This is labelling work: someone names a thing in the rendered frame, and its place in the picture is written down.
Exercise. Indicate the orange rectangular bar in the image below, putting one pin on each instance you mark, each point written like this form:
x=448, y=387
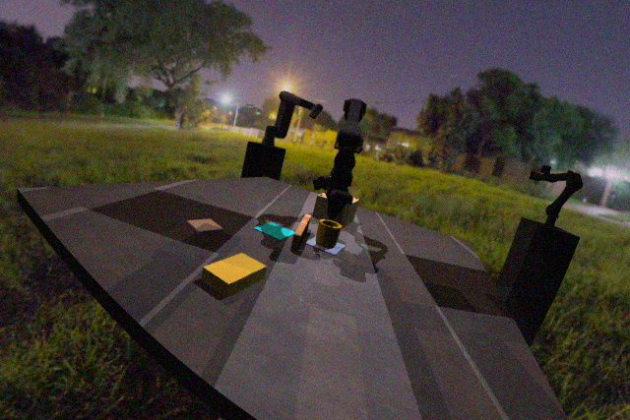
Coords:
x=299, y=233

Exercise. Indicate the yellow cup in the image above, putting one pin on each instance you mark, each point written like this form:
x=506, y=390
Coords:
x=328, y=233

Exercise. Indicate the pale pink flat square tile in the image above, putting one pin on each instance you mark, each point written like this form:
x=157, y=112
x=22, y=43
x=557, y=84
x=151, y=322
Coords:
x=204, y=226

